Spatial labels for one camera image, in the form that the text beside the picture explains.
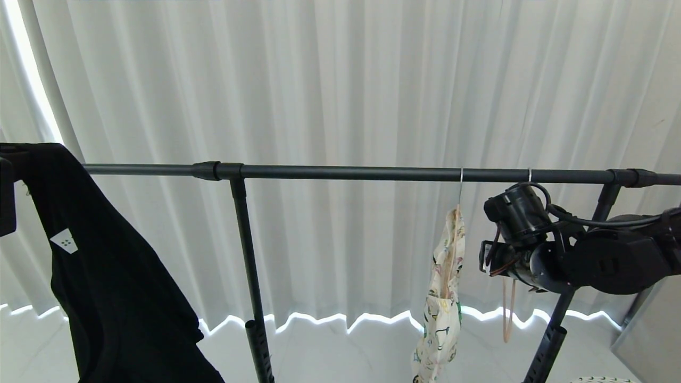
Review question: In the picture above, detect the cream printed garment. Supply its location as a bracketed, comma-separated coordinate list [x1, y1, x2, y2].
[411, 205, 467, 383]

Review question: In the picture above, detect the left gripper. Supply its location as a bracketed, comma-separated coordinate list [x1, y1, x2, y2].
[0, 157, 16, 237]

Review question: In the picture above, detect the black cable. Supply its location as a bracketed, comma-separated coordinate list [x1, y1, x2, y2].
[508, 182, 668, 229]

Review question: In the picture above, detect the white curtain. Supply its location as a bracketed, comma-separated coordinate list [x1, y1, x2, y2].
[0, 0, 681, 337]

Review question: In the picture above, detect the pink clothes hanger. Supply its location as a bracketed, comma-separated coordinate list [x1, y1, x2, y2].
[441, 169, 464, 298]
[502, 169, 533, 344]

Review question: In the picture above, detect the black clothes rack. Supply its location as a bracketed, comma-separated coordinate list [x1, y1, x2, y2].
[82, 161, 681, 383]

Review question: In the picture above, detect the black garment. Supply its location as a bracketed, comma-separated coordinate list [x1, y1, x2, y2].
[0, 143, 225, 383]

